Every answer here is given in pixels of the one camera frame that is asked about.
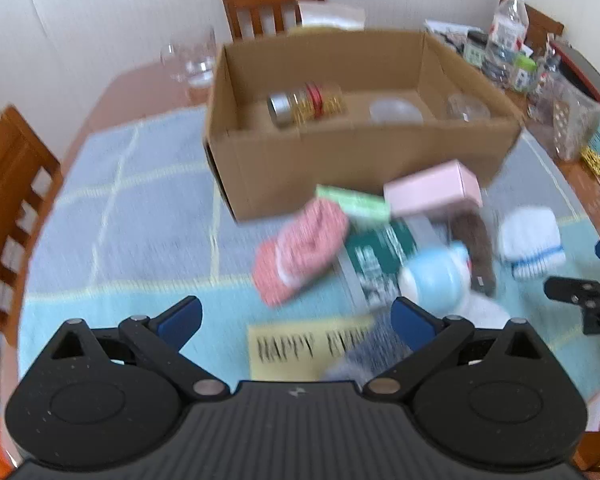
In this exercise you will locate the white papers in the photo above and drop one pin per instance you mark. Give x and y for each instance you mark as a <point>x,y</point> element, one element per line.
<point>450,27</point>

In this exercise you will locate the wine glass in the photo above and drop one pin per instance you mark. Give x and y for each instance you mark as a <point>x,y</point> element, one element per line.
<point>190,62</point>

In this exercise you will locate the pink cardboard box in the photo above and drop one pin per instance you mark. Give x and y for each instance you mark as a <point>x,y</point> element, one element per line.
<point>430,187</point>

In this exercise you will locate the glass jar with gold clips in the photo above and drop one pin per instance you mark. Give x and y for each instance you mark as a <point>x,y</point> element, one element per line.
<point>305,104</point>

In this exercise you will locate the checked blue table mat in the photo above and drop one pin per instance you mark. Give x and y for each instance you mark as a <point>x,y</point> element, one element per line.
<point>145,240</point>

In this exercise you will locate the clear plastic cup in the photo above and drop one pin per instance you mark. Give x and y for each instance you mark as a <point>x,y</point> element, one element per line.
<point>467,107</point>

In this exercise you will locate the brown sock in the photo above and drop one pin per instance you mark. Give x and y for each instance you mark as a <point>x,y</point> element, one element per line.
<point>477,247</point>

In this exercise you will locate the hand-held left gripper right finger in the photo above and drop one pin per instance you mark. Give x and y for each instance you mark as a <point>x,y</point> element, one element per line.
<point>414,322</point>

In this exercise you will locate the black lid jar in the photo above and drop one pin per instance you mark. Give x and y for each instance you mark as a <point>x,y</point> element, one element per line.
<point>475,47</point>

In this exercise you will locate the white plastic bag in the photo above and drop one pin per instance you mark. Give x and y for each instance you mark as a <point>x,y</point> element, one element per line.
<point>330,14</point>

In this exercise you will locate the pink patterned sock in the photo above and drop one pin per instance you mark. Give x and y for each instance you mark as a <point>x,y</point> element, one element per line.
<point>300,250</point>

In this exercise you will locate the clear water bottle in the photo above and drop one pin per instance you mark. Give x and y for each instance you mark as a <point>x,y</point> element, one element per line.
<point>505,30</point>

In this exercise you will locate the green cotton swab box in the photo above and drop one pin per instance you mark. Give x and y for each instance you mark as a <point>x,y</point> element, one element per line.
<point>375,260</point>

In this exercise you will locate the small green box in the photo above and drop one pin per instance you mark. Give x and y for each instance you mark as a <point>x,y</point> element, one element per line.
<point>355,202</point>

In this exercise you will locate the green lid jar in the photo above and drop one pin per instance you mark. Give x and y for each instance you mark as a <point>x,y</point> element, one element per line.
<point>522,72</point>

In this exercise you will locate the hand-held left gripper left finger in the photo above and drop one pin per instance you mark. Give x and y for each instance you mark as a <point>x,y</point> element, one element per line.
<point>180,321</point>

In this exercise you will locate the clear plastic bag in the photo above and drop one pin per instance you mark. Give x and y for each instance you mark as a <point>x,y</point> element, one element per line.
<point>565,115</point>

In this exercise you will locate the brown cardboard box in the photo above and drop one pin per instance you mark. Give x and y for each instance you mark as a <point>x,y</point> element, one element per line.
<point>360,170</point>

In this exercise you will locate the dark red-edged board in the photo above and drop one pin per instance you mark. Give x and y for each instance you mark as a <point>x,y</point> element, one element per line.
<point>587,72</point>

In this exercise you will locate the blue and white bottle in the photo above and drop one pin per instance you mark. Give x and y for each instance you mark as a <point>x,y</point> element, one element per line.
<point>435,277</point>

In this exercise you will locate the gold foil packet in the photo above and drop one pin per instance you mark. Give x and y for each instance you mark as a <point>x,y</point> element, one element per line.
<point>595,161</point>

